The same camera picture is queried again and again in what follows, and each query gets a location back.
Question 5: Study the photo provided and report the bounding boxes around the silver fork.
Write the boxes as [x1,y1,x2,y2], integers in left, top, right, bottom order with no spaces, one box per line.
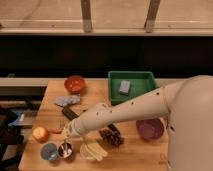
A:
[63,139,68,158]

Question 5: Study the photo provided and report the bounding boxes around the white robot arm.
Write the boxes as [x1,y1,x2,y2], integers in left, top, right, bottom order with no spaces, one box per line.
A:
[62,75,213,171]

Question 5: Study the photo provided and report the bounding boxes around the metal cup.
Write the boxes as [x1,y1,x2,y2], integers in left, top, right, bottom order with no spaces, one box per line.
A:
[58,143,73,159]

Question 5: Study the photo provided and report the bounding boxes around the blue cup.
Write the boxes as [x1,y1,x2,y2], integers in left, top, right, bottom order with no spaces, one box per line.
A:
[40,143,58,161]

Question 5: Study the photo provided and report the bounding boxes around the red chili pepper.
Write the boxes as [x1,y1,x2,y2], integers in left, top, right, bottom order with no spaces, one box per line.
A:
[48,129,62,134]

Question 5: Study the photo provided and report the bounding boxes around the black rectangular block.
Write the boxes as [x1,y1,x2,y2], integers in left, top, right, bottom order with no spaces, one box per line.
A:
[62,107,78,121]

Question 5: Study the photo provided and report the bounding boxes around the red yellow apple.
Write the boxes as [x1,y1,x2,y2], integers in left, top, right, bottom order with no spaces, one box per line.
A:
[32,126,49,142]

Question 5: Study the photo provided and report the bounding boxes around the yellow banana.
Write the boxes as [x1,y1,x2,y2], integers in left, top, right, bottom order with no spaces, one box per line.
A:
[84,137,108,157]

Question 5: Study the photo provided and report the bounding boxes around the crumpled blue cloth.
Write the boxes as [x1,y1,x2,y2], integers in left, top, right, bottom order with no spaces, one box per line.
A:
[54,94,81,107]

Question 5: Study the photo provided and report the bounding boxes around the dark grape bunch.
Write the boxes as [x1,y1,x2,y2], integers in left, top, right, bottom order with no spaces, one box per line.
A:
[99,129,124,147]

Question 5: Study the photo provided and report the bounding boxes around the red bowl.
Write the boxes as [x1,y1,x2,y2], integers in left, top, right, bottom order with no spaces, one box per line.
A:
[64,75,86,94]

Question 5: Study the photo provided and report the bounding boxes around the black chair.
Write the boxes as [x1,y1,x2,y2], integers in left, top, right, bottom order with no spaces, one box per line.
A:
[0,106,24,171]

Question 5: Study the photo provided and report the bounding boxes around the green plastic bin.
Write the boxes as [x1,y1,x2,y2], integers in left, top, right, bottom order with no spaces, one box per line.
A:
[108,71,158,105]

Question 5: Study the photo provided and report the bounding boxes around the blue sponge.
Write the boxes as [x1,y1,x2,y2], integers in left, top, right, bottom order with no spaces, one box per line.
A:
[119,80,131,95]

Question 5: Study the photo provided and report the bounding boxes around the purple bowl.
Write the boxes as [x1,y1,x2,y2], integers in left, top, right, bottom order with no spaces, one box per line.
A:
[136,119,164,141]

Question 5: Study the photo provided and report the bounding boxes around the black handled knife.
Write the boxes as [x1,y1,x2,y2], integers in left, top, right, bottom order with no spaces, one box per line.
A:
[107,124,120,135]

